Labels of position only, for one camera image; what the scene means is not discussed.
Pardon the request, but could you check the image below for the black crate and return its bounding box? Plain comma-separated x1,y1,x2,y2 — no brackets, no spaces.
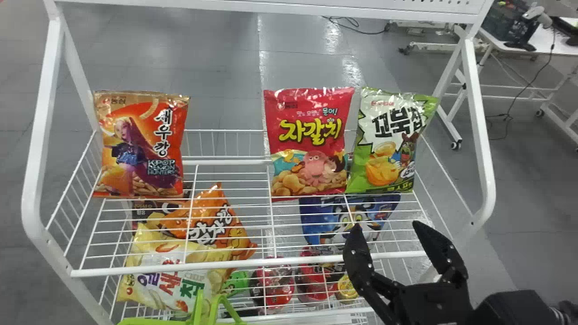
480,0,541,51

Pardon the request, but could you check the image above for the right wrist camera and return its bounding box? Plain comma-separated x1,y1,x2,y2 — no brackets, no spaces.
471,290,561,325

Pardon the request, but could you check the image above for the black cable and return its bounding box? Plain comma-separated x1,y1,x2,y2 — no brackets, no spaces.
485,27,557,141
322,15,390,36

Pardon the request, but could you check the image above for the red noodle cup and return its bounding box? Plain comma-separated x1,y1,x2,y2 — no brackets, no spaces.
295,247,346,304
250,257,297,313

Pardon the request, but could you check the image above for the yellow can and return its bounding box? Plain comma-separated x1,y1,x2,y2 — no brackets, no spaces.
336,274,360,302

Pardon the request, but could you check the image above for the orange red snack packet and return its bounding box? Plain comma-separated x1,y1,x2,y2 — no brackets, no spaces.
93,90,191,200

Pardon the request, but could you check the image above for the green snack packet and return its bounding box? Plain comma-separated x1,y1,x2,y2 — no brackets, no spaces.
220,270,252,297
345,87,440,195

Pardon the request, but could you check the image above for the yellow snack packet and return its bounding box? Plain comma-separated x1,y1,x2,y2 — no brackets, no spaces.
116,223,236,315

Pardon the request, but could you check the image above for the white wire rack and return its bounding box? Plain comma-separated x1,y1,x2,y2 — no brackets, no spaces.
20,0,497,325

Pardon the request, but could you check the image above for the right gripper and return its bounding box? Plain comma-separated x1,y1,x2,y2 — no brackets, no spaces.
342,220,475,325

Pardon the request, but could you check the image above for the white side table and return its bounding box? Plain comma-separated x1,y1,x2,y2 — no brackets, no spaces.
454,17,578,151

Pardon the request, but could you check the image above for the blue snack packet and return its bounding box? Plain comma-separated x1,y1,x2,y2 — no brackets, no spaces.
298,194,401,254

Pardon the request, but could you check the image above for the dark brown snack packet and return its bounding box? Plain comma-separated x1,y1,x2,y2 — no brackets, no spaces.
131,190,192,231

